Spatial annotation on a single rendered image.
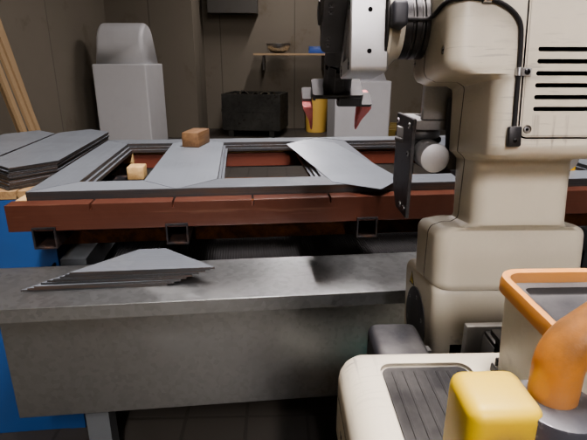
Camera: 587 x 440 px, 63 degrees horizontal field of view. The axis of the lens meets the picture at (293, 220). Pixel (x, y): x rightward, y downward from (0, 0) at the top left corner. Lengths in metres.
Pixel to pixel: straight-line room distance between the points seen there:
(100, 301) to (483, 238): 0.71
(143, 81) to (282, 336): 5.27
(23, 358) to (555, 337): 1.17
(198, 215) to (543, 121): 0.75
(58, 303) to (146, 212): 0.27
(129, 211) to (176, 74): 6.44
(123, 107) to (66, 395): 5.25
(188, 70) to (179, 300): 6.62
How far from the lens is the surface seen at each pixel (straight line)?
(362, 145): 1.83
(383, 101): 6.16
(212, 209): 1.12
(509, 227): 0.74
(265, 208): 1.12
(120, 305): 1.01
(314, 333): 1.22
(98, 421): 1.51
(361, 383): 0.54
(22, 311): 1.07
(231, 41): 8.41
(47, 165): 1.55
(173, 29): 7.54
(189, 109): 7.53
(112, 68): 6.37
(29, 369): 1.34
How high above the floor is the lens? 1.13
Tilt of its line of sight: 18 degrees down
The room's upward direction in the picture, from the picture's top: straight up
